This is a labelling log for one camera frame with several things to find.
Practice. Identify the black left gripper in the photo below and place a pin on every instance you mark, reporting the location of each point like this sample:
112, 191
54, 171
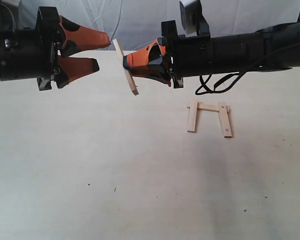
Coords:
32, 53

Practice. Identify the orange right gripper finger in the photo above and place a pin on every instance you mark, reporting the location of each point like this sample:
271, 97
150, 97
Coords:
153, 53

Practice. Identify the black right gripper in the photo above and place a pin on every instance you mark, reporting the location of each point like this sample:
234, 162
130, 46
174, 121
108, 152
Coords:
275, 48

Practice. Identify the plain wooden stick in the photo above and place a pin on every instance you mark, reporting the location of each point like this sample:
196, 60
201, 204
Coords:
207, 107

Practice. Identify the wooden stick with two holes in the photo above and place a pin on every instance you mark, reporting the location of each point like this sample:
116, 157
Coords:
225, 120

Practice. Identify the white wrinkled backdrop cloth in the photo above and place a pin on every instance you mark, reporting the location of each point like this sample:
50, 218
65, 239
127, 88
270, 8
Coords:
136, 23

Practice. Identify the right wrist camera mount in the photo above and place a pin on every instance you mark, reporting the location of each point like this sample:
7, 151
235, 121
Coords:
192, 18

